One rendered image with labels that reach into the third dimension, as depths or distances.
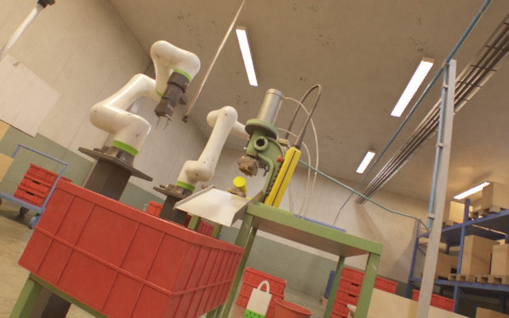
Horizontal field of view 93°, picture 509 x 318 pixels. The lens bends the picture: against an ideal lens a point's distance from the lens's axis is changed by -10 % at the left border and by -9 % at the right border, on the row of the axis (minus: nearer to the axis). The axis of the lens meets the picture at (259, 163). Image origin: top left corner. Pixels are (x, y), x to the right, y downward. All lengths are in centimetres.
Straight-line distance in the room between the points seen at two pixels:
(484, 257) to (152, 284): 723
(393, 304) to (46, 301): 224
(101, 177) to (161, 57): 60
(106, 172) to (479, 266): 714
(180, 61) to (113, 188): 65
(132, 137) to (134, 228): 77
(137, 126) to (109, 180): 28
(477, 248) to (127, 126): 712
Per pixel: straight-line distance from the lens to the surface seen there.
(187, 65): 129
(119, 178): 135
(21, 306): 86
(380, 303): 248
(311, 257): 969
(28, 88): 565
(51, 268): 76
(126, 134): 136
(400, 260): 1028
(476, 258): 739
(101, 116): 142
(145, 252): 62
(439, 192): 255
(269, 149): 161
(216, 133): 169
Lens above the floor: 77
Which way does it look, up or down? 18 degrees up
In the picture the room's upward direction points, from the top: 20 degrees clockwise
